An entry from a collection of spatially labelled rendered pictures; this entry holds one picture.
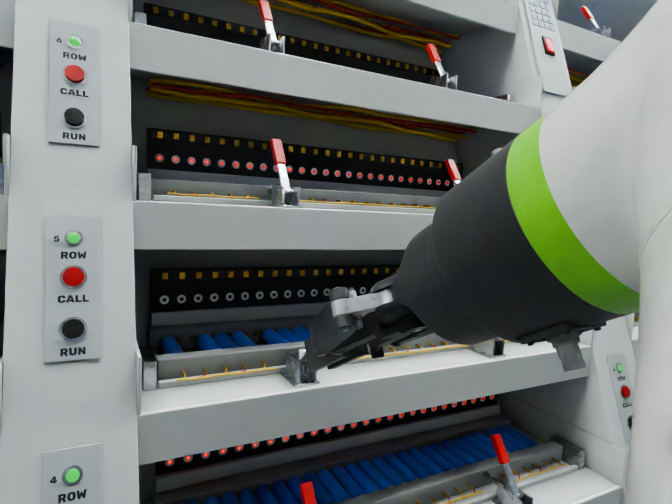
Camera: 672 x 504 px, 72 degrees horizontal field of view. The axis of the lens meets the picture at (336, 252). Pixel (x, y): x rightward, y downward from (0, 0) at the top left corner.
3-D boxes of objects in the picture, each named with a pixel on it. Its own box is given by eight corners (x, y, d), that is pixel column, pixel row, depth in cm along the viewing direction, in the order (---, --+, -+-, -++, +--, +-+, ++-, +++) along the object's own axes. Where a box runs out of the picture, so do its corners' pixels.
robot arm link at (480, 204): (603, 124, 25) (474, 98, 20) (705, 343, 21) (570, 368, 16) (518, 183, 30) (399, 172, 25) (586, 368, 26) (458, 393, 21)
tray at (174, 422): (588, 376, 68) (596, 311, 67) (136, 466, 39) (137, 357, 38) (485, 337, 85) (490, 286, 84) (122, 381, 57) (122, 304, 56)
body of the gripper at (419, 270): (453, 337, 22) (361, 372, 30) (570, 323, 26) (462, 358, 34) (415, 197, 25) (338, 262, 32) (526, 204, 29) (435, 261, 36)
